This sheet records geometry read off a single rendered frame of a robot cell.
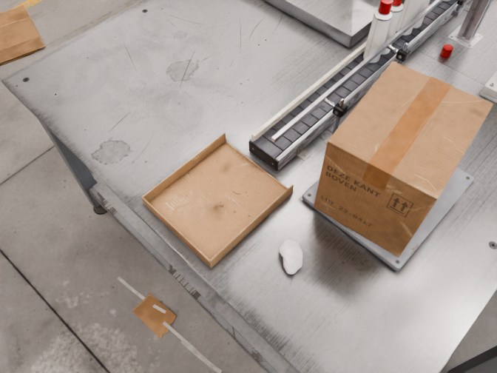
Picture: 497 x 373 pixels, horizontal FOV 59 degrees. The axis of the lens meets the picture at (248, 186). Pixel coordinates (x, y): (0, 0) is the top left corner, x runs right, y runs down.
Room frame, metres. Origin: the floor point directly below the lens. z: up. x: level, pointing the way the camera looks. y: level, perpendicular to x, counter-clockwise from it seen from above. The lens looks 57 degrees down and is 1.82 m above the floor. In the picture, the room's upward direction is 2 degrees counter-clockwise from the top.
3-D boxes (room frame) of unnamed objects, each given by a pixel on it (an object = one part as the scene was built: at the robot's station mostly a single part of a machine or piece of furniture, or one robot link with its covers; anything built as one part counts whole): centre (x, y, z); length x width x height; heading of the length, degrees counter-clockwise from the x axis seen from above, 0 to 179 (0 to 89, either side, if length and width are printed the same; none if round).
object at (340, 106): (0.82, -0.24, 0.91); 0.07 x 0.03 x 0.16; 44
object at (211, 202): (0.61, 0.08, 0.85); 0.30 x 0.26 x 0.04; 134
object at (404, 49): (1.02, -0.45, 0.91); 0.07 x 0.03 x 0.16; 44
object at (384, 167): (0.61, -0.35, 0.99); 0.30 x 0.24 x 0.27; 142
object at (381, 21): (1.08, -0.40, 0.98); 0.05 x 0.05 x 0.20
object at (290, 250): (0.43, -0.10, 0.85); 0.08 x 0.07 x 0.04; 151
